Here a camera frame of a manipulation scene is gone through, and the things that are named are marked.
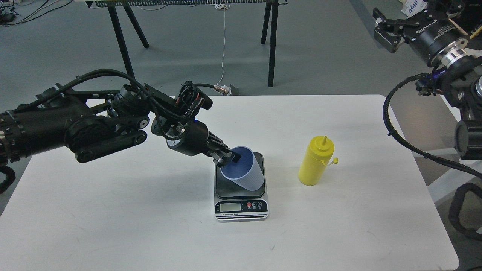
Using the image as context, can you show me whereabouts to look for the blue plastic cup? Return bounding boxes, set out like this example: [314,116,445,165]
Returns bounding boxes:
[220,146,264,192]

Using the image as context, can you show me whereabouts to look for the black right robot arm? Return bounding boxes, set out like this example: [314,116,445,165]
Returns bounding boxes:
[372,0,481,179]

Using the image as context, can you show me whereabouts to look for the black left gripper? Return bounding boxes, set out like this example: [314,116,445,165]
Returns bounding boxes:
[166,121,241,168]

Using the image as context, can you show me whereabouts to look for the white side table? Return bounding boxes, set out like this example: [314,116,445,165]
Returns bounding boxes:
[405,103,481,206]

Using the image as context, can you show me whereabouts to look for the yellow squeeze bottle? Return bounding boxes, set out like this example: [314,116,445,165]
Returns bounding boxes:
[298,135,339,186]

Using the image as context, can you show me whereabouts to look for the digital kitchen scale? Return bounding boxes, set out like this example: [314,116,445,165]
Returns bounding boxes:
[214,152,270,222]

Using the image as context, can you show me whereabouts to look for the black trestle table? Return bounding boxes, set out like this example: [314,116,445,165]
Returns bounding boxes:
[81,0,288,88]

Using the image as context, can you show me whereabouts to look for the white charging cable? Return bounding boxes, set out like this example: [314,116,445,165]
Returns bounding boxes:
[215,3,231,95]

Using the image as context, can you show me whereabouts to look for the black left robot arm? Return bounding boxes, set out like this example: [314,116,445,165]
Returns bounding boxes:
[1,69,241,192]

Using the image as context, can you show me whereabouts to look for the black floor cables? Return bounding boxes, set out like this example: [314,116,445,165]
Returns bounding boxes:
[0,0,72,27]

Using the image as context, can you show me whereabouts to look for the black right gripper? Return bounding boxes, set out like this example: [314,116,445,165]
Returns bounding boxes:
[372,0,468,67]

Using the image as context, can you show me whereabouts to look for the white cardboard box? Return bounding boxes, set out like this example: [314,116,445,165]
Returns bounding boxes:
[400,0,427,18]

